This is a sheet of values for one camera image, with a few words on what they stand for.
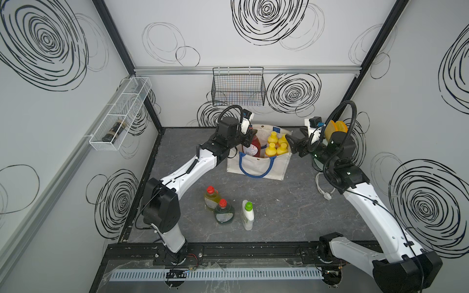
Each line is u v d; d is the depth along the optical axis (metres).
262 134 0.94
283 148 0.82
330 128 0.94
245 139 0.71
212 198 0.74
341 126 0.91
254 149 0.84
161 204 0.44
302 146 0.61
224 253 0.75
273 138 0.88
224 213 0.74
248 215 0.70
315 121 0.56
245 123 0.69
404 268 0.36
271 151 0.84
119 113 0.73
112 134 0.66
